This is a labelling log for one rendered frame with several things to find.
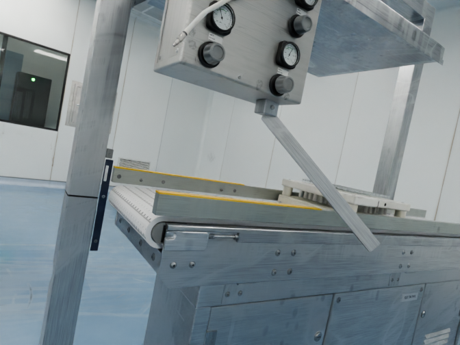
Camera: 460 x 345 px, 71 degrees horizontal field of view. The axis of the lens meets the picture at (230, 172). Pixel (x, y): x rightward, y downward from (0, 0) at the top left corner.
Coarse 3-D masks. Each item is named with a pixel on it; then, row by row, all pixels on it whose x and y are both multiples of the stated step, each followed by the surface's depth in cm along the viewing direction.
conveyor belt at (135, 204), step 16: (112, 192) 67; (128, 192) 63; (144, 192) 66; (128, 208) 56; (144, 208) 52; (144, 224) 48; (224, 224) 54; (240, 224) 56; (256, 224) 58; (272, 224) 60; (288, 224) 62
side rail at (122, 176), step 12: (120, 168) 69; (120, 180) 69; (132, 180) 71; (144, 180) 72; (156, 180) 74; (168, 180) 75; (180, 180) 77; (192, 180) 78; (204, 180) 80; (216, 192) 82; (228, 192) 84; (240, 192) 86; (252, 192) 89; (264, 192) 91; (276, 192) 93; (420, 216) 138
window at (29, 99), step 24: (0, 48) 429; (24, 48) 445; (48, 48) 462; (0, 72) 433; (24, 72) 449; (48, 72) 467; (0, 96) 437; (24, 96) 454; (48, 96) 472; (0, 120) 441; (24, 120) 459; (48, 120) 477
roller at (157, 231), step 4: (156, 224) 48; (160, 224) 48; (164, 224) 48; (152, 228) 48; (156, 228) 47; (160, 228) 48; (164, 228) 48; (152, 232) 47; (156, 232) 47; (160, 232) 48; (164, 232) 48; (152, 236) 47; (156, 236) 48; (160, 236) 48; (164, 236) 48; (156, 240) 48; (160, 240) 48
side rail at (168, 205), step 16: (160, 208) 46; (176, 208) 47; (192, 208) 49; (208, 208) 50; (224, 208) 52; (240, 208) 53; (256, 208) 55; (272, 208) 57; (288, 208) 59; (304, 224) 62; (320, 224) 64; (336, 224) 67; (368, 224) 73; (384, 224) 76; (400, 224) 80; (416, 224) 84; (432, 224) 89; (448, 224) 94
